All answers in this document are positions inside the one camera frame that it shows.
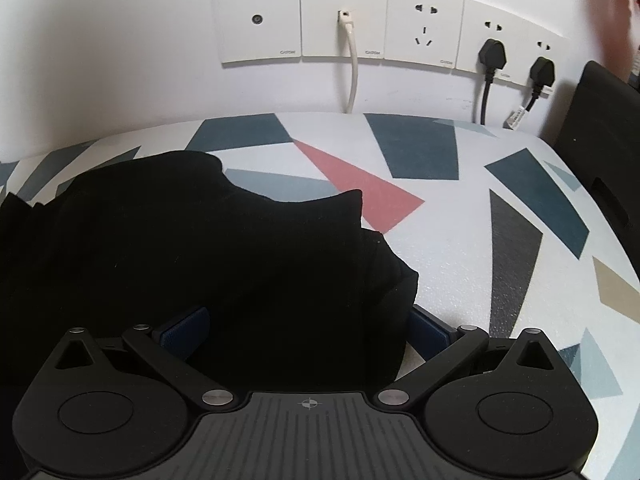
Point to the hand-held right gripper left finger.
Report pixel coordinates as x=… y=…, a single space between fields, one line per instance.
x=184 y=332

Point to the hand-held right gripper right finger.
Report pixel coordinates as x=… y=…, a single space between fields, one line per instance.
x=426 y=331

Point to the black garment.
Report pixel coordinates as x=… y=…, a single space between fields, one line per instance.
x=200 y=240

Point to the geometric patterned table cover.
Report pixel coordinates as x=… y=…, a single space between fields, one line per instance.
x=450 y=260

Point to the black storage box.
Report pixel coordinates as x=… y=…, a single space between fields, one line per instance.
x=600 y=125

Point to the blurred skin-toned shape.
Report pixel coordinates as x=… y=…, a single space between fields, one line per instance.
x=607 y=15

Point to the white power wall socket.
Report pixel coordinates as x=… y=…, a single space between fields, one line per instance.
x=425 y=25
x=475 y=15
x=555 y=45

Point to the white coaxial wall socket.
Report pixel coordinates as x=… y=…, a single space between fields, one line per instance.
x=257 y=22

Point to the white network wall socket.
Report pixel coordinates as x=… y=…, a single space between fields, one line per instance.
x=370 y=15

